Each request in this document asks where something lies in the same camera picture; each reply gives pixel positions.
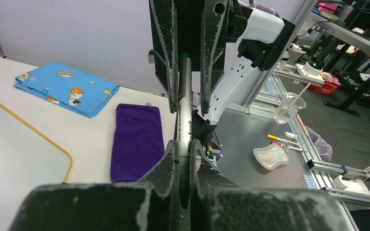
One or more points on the yellow-framed whiteboard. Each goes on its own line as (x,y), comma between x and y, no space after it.
(27,160)

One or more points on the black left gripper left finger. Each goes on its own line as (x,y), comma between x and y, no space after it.
(163,202)

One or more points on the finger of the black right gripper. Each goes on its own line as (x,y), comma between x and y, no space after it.
(212,18)
(163,28)

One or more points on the red capped pen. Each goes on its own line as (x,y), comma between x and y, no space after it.
(286,146)

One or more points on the clear plastic cup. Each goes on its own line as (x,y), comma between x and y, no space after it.
(290,105)

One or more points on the purple folded cloth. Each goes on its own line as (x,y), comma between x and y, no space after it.
(138,142)

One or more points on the green whiteboard marker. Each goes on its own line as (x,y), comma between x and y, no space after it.
(184,126)

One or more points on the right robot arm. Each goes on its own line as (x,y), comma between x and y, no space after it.
(227,41)

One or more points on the orange capped marker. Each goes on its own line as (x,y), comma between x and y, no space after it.
(282,140)

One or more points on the red storage bin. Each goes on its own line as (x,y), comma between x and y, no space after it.
(330,84)

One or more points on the blue space-print cloth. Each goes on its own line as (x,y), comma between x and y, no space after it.
(70,88)

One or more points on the white textured tray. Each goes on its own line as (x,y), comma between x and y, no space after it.
(271,156)

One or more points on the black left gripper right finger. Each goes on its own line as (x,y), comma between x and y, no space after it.
(206,182)

